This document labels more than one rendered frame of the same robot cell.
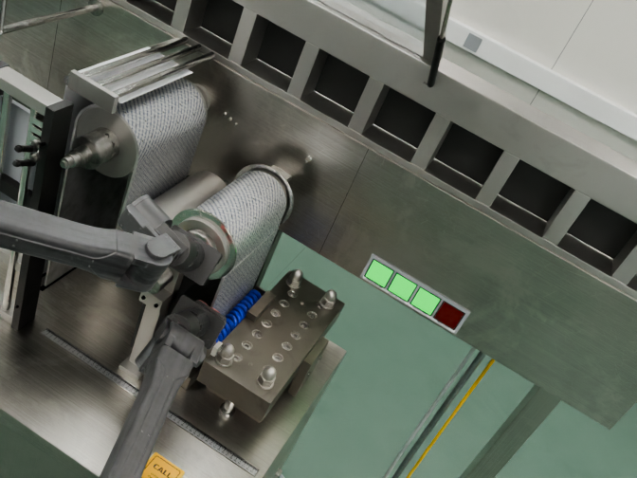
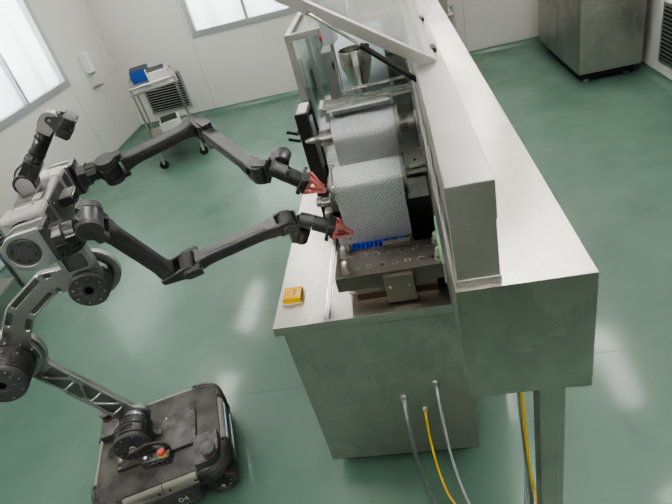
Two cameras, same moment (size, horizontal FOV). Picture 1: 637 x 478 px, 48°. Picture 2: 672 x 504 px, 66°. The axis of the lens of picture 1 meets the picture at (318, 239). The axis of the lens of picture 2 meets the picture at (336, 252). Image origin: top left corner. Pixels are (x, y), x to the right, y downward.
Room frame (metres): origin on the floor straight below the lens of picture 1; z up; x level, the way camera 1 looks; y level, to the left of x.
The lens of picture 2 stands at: (1.05, -1.48, 2.07)
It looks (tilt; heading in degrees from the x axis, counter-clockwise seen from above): 33 degrees down; 92
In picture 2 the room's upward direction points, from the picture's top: 16 degrees counter-clockwise
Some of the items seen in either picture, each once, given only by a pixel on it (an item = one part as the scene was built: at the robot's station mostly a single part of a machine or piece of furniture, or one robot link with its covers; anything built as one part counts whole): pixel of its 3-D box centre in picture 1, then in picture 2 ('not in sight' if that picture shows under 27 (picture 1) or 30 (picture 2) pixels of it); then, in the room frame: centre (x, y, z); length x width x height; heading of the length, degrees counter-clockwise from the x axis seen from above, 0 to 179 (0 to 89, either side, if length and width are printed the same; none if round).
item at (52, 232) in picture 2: not in sight; (64, 234); (0.24, -0.04, 1.45); 0.09 x 0.08 x 0.12; 98
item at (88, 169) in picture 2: not in sight; (87, 173); (0.17, 0.45, 1.45); 0.09 x 0.08 x 0.12; 98
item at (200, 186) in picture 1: (177, 217); not in sight; (1.21, 0.29, 1.17); 0.26 x 0.12 x 0.12; 169
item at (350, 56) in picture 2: not in sight; (354, 55); (1.31, 0.89, 1.50); 0.14 x 0.14 x 0.06
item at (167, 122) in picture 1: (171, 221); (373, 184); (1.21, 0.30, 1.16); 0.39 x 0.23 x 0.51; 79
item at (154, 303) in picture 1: (151, 318); (337, 227); (1.03, 0.24, 1.05); 0.06 x 0.05 x 0.31; 169
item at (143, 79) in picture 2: not in sight; (165, 112); (-0.60, 4.76, 0.51); 0.91 x 0.58 x 1.02; 103
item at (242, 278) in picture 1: (239, 283); (376, 220); (1.18, 0.11, 1.11); 0.23 x 0.01 x 0.18; 169
